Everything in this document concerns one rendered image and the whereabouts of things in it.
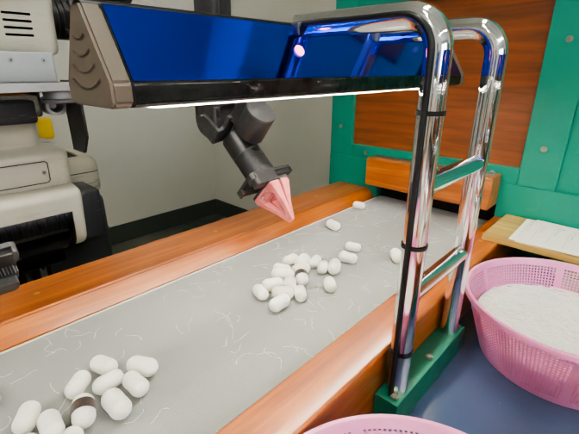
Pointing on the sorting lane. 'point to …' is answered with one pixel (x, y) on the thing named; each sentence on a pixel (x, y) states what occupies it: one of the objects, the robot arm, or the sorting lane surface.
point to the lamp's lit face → (259, 100)
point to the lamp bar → (221, 58)
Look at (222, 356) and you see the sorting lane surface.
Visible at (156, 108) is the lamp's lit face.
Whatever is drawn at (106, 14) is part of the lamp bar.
